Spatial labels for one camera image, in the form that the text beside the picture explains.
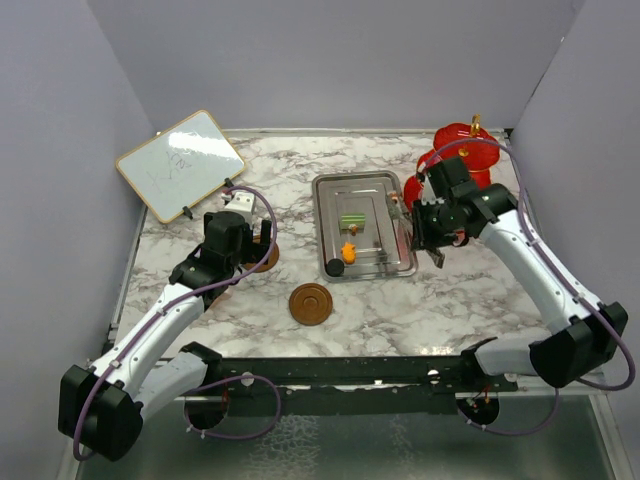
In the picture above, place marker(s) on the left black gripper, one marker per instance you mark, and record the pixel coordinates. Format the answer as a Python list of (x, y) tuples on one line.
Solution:
[(256, 252)]

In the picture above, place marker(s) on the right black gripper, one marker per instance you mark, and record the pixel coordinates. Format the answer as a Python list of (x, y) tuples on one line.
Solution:
[(423, 238)]

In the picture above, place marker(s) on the brown wooden coaster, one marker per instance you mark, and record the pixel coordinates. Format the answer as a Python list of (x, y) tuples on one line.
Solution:
[(269, 264), (310, 304)]

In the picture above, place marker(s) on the red three-tier cake stand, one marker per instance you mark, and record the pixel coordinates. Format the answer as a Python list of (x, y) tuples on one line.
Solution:
[(452, 141)]

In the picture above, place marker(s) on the stainless steel tray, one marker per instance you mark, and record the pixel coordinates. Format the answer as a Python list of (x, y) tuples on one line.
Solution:
[(383, 248)]

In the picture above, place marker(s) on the black round cookie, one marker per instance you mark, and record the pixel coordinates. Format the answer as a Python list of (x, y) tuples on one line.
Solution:
[(335, 268)]

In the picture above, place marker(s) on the orange fish-shaped pastry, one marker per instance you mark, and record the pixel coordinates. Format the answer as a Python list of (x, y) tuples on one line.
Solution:
[(348, 253)]

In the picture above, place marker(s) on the green layered cake slice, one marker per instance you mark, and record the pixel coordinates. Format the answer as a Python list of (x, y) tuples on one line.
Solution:
[(352, 222)]

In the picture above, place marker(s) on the metal tongs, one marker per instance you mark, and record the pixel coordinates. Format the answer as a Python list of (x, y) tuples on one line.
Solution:
[(402, 215)]

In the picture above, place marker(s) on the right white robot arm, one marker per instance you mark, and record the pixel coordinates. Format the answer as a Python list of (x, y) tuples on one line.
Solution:
[(582, 330)]

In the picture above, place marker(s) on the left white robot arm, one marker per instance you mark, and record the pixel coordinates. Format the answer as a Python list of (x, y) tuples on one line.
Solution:
[(103, 406)]

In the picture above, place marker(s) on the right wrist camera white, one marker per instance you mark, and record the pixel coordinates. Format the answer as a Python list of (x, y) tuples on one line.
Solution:
[(428, 196)]

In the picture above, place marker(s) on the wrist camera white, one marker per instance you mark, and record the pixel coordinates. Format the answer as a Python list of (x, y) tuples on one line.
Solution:
[(428, 196), (240, 202)]

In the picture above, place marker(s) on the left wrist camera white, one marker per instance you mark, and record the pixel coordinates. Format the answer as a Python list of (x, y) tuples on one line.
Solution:
[(240, 202)]

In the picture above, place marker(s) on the whiteboard with yellow frame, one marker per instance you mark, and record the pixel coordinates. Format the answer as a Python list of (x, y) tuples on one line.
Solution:
[(181, 166)]

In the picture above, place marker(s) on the black mounting rail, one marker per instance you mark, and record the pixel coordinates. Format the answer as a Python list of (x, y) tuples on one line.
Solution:
[(346, 385)]

